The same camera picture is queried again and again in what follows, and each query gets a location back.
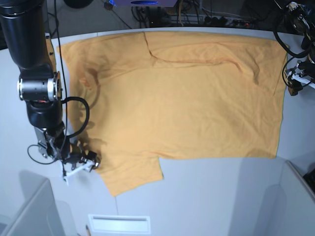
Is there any grey partition panel right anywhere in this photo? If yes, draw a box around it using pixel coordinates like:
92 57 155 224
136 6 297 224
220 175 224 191
253 161 315 236

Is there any orange yellow T-shirt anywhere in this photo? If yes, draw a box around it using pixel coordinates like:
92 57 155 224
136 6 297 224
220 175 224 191
61 31 286 196

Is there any grey partition panel left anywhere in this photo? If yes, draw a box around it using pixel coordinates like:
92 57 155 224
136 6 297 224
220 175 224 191
1 179 65 236

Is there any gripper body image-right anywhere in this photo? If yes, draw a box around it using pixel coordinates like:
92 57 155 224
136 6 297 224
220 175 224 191
290 60 315 79

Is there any white paper label sheet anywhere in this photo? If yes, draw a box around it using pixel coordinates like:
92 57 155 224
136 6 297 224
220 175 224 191
88 214 151 235

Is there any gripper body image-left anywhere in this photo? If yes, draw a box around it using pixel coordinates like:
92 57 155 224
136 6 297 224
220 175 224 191
36 130 85 167

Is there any pencil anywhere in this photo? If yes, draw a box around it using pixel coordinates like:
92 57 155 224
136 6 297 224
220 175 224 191
86 225 91 236

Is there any grey partition panel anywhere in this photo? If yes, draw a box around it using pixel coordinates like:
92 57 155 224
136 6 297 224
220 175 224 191
253 161 315 236
1 179 65 236

